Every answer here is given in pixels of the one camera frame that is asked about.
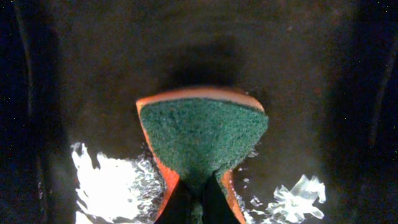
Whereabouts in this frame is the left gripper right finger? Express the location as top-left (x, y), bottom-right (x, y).
top-left (201, 174), bottom-right (239, 224)

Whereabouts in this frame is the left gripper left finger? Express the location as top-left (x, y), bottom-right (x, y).
top-left (154, 180), bottom-right (193, 224)

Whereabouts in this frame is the green orange sponge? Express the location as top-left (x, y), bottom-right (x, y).
top-left (136, 87), bottom-right (269, 223)

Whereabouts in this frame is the black water tray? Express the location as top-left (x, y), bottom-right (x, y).
top-left (1, 1), bottom-right (397, 223)

